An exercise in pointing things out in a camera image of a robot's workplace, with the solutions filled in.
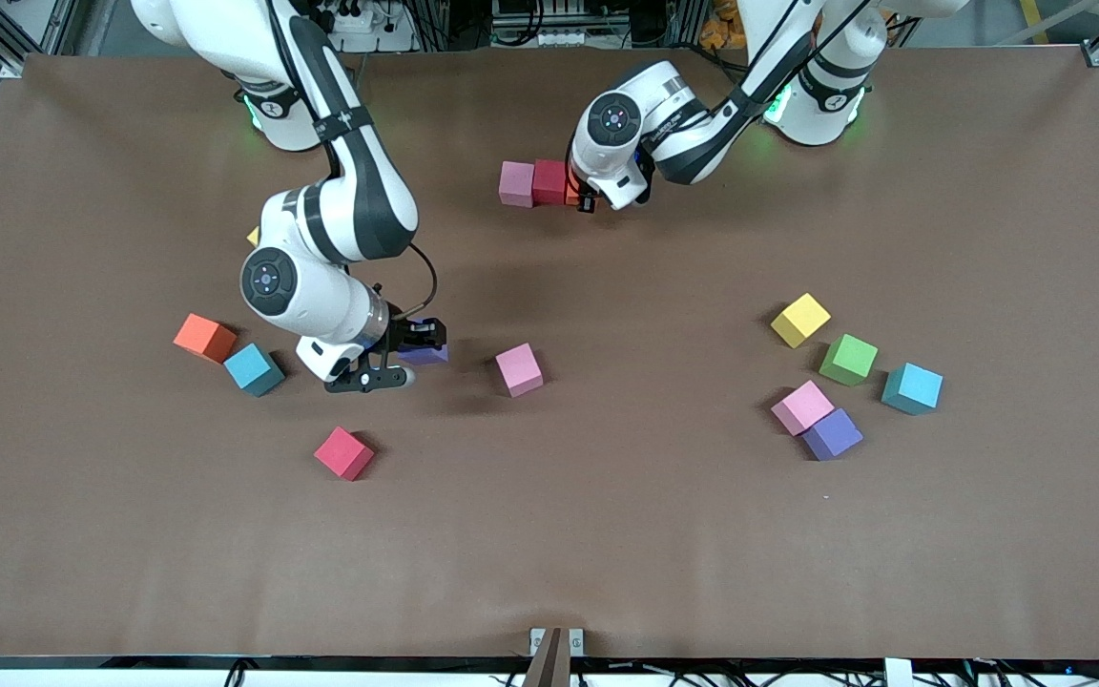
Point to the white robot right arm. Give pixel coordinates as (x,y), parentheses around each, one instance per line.
(268,280)

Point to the slim white power strip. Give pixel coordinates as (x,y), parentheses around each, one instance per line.
(549,38)

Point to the brown paper table cover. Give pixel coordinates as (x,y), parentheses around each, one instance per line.
(549,534)

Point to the white tag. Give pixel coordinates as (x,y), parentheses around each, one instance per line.
(898,673)

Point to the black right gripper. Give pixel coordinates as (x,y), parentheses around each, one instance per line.
(405,333)

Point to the bag of orange items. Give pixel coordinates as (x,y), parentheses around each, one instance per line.
(719,29)

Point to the purple foam cube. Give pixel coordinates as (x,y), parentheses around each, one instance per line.
(834,436)
(425,355)

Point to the pink foam cube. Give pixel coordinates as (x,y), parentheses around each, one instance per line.
(800,405)
(515,183)
(520,369)

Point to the red foam cube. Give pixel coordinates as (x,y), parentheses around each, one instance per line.
(550,181)
(344,453)

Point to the green foam cube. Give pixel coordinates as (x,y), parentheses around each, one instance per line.
(848,360)

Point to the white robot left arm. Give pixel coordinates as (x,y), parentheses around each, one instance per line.
(614,119)

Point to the white power strip with plugs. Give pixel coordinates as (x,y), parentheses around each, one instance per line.
(387,38)

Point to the small metal bracket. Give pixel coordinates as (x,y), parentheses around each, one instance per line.
(537,637)

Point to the orange foam cube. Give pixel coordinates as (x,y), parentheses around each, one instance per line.
(205,338)
(571,194)

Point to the teal foam cube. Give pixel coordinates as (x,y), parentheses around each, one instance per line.
(912,388)
(254,369)

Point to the brown wooden stick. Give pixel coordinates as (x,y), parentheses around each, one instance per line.
(549,668)

